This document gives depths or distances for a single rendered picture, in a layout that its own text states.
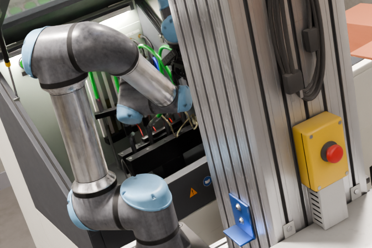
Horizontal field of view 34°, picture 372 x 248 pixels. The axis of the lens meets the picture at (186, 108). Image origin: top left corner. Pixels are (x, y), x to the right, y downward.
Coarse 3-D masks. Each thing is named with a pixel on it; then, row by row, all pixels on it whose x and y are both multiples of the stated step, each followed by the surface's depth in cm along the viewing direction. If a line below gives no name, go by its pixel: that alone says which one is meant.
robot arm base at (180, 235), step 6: (180, 228) 159; (174, 234) 154; (180, 234) 157; (138, 240) 154; (156, 240) 152; (162, 240) 152; (168, 240) 153; (174, 240) 154; (180, 240) 156; (186, 240) 158; (138, 246) 156; (144, 246) 154; (150, 246) 153; (156, 246) 153; (162, 246) 153; (168, 246) 153; (174, 246) 154; (180, 246) 155; (186, 246) 159
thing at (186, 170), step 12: (204, 156) 224; (192, 168) 218; (204, 168) 220; (168, 180) 214; (180, 180) 215; (192, 180) 218; (180, 192) 216; (204, 192) 222; (180, 204) 217; (192, 204) 220; (204, 204) 224; (180, 216) 219; (108, 240) 203; (120, 240) 206; (132, 240) 209
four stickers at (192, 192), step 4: (208, 176) 222; (204, 180) 221; (208, 180) 222; (204, 184) 222; (208, 184) 223; (188, 188) 218; (192, 188) 219; (196, 188) 220; (188, 192) 218; (192, 192) 219; (196, 192) 220; (192, 196) 219
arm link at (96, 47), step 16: (80, 32) 137; (96, 32) 137; (112, 32) 140; (80, 48) 136; (96, 48) 137; (112, 48) 138; (128, 48) 141; (80, 64) 138; (96, 64) 138; (112, 64) 140; (128, 64) 143; (144, 64) 151; (128, 80) 151; (144, 80) 153; (160, 80) 159; (160, 96) 163; (176, 96) 169; (160, 112) 174
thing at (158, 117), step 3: (114, 78) 239; (117, 81) 239; (117, 84) 240; (117, 87) 240; (117, 90) 241; (117, 93) 242; (159, 114) 219; (156, 117) 222; (159, 117) 221; (153, 120) 225; (156, 120) 223; (150, 123) 228; (153, 123) 227; (150, 126) 229
